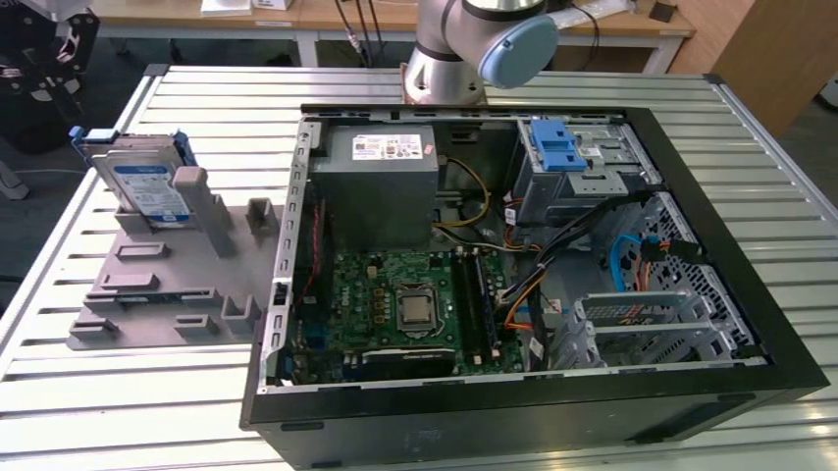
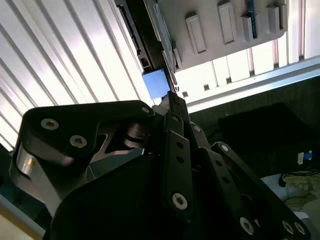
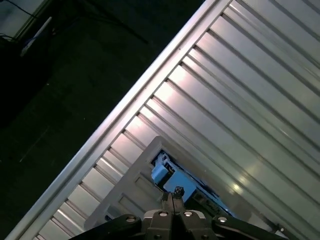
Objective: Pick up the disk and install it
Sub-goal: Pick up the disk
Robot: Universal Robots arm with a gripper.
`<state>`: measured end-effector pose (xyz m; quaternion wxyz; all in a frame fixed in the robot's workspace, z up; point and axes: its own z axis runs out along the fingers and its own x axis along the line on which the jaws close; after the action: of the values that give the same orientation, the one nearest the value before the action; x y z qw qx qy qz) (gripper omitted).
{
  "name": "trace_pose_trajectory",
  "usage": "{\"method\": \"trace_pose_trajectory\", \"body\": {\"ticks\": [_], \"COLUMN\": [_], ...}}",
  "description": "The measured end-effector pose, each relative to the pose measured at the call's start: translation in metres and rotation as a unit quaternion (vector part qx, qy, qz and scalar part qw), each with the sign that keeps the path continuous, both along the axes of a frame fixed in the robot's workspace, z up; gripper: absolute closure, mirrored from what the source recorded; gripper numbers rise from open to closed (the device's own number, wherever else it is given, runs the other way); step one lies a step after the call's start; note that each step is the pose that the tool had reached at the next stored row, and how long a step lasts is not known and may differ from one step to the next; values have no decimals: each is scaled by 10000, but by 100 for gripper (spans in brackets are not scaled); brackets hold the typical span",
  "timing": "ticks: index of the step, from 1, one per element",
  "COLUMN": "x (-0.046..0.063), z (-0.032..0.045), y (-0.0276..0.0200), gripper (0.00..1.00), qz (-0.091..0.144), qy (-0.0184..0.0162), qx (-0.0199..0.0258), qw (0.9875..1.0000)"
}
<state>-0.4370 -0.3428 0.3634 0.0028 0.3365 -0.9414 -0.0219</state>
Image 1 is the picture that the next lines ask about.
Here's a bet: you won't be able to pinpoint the hard disk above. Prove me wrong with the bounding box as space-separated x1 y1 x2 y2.
68 126 197 231

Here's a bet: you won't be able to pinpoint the metal disk bay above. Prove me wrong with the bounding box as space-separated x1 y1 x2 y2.
553 288 767 369

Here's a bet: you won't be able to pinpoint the wooden desk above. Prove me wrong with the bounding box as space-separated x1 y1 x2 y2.
0 0 696 75

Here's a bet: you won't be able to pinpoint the black office chair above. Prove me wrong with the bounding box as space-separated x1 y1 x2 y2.
0 97 86 153

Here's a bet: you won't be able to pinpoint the large white box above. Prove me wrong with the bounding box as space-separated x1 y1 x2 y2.
198 0 253 19

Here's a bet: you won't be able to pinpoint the white furniture foot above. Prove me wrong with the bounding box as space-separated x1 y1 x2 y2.
0 161 32 200

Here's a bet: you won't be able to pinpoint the grey parts rack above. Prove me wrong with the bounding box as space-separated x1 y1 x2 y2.
66 166 289 352

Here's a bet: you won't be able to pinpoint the grey power supply unit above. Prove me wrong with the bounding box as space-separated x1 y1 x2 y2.
310 124 440 251

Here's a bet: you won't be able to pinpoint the green motherboard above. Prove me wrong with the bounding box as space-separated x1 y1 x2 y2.
286 247 524 382

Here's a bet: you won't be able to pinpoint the silver CPU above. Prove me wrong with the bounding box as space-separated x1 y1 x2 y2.
397 292 436 330

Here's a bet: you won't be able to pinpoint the blue drive latch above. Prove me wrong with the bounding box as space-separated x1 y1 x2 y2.
528 119 588 173

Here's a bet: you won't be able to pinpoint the black RAM slot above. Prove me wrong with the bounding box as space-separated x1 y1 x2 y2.
453 248 491 367

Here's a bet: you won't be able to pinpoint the black graphics card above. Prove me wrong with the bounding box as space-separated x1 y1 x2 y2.
342 345 456 382

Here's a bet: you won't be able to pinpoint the RAM stick with chips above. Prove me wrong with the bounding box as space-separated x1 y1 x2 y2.
471 249 505 362

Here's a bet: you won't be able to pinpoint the metal optical drive cage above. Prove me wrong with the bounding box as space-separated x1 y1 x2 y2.
513 117 663 227

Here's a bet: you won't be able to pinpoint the black PC case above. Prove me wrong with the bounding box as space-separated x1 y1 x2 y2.
238 102 831 470

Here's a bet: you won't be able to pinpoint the wooden cabinet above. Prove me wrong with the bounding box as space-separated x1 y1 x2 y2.
669 0 838 138

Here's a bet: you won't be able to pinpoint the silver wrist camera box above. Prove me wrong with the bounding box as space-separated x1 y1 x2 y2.
25 0 64 21

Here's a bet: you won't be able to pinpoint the robot cable with braided end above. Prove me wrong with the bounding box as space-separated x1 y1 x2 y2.
333 0 368 66

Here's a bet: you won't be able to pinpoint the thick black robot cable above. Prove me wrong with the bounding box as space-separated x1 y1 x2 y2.
369 0 388 68

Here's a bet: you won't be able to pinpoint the yellow wires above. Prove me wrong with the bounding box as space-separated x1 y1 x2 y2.
435 156 492 230

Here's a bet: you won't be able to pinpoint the thin black desk cable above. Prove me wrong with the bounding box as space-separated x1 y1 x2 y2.
573 4 601 50

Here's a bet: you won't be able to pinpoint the black cable bundle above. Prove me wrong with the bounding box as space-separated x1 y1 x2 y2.
496 193 649 315

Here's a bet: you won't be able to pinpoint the orange yellow wire bundle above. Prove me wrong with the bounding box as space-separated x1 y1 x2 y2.
500 272 548 335

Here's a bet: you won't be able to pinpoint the blue wire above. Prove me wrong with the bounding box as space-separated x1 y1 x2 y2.
607 234 656 295

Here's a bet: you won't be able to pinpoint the black connector with orange wires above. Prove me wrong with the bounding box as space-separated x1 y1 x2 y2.
640 236 707 295

